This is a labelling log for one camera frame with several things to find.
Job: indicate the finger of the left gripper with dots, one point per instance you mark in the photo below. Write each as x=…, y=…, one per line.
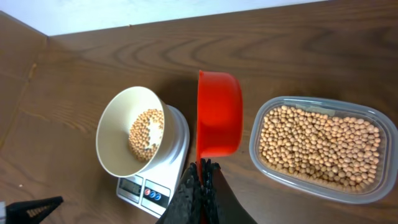
x=31, y=212

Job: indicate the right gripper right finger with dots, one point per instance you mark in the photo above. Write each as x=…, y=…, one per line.
x=219, y=201

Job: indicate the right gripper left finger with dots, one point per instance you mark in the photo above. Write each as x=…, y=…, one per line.
x=185, y=205

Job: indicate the red measuring scoop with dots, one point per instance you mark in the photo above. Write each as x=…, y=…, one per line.
x=219, y=116

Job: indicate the white digital kitchen scale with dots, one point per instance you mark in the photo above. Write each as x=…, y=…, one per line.
x=152, y=190

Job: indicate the soybeans in bowl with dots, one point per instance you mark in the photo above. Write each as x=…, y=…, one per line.
x=146, y=134

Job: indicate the white round bowl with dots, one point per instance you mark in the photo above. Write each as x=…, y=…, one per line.
x=112, y=134

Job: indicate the clear plastic container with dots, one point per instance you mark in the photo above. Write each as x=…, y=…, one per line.
x=387, y=167

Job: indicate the soybeans in container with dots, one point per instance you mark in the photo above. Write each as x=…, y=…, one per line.
x=340, y=153

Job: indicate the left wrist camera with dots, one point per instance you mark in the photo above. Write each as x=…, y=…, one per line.
x=2, y=213

